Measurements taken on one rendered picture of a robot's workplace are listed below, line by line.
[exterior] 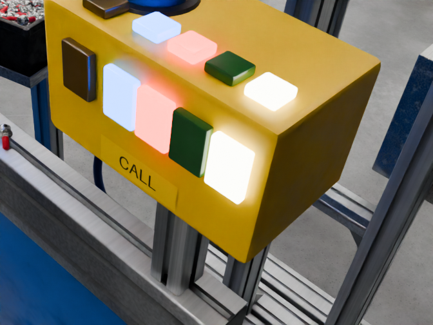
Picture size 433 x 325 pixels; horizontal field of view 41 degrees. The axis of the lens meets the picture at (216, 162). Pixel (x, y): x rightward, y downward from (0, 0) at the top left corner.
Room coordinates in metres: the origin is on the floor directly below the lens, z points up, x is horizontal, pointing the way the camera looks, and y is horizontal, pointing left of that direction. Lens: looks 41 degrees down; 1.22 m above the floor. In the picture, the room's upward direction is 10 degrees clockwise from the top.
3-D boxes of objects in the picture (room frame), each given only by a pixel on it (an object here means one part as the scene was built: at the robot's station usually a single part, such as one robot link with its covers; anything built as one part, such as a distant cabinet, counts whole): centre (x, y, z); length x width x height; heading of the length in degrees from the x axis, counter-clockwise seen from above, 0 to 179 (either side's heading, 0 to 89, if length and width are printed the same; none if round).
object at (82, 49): (0.26, 0.08, 1.04); 0.02 x 0.01 x 0.03; 57
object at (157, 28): (0.26, 0.04, 1.08); 0.02 x 0.02 x 0.01; 57
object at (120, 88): (0.24, 0.05, 1.04); 0.02 x 0.01 x 0.03; 57
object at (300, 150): (0.28, 0.02, 1.02); 0.16 x 0.10 x 0.11; 57
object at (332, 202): (0.74, -0.19, 0.56); 0.19 x 0.04 x 0.04; 57
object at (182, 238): (0.28, 0.02, 0.92); 0.03 x 0.03 x 0.12; 57
